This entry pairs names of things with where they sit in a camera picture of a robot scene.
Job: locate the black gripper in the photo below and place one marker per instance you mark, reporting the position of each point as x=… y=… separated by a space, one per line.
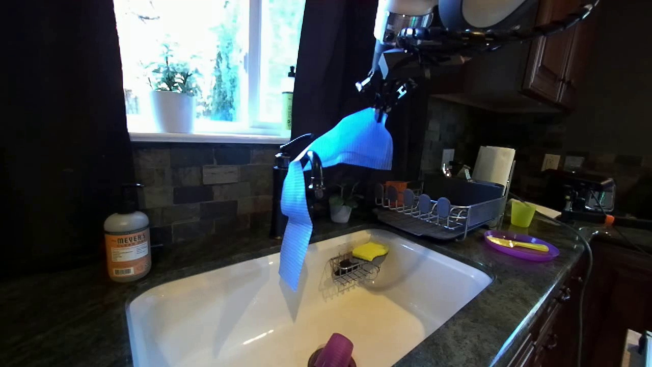
x=395 y=69

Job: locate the blue cloth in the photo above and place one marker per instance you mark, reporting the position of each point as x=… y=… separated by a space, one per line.
x=360 y=141

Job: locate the purple object in sink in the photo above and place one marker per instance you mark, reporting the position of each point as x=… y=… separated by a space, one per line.
x=334 y=352

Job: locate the right dark curtain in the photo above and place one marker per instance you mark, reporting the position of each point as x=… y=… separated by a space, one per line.
x=334 y=53

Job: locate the dark curtain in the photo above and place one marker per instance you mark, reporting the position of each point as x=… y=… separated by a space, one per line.
x=64 y=141
x=334 y=53

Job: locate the green bottle on sill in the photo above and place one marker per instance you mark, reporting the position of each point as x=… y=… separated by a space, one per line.
x=288 y=95

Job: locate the orange cup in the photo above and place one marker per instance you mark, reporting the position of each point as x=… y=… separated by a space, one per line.
x=394 y=192

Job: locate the paper towel roll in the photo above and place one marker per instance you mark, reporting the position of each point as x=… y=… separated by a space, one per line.
x=493 y=163

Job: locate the black kitchen faucet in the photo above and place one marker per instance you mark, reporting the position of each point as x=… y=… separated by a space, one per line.
x=299 y=179

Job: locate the steel dish rack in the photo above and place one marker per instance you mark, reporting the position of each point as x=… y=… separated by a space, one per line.
x=444 y=207

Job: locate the small white pot plant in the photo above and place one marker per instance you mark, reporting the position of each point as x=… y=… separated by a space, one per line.
x=343 y=202

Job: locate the yellow sponge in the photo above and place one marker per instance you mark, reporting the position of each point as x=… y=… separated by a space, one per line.
x=369 y=251

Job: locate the green plastic cup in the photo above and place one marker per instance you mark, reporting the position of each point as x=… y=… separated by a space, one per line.
x=520 y=212

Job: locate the purple plastic plate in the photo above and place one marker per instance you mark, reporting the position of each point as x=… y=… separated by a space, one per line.
x=523 y=252

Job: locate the dark countertop appliance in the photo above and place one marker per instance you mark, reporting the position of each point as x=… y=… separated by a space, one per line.
x=581 y=192

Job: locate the white potted plant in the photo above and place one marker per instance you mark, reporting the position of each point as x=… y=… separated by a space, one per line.
x=174 y=88

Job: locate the yellow plastic utensil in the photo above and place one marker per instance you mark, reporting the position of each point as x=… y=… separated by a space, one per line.
x=518 y=242

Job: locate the white sink basin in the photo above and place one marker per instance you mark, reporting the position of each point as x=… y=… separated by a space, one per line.
x=245 y=317

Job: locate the soap dispenser bottle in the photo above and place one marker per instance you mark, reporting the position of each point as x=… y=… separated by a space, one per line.
x=126 y=236

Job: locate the left dark curtain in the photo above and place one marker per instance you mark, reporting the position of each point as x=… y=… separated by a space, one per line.
x=64 y=141

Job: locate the wire sponge caddy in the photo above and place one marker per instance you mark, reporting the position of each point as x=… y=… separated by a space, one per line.
x=352 y=270

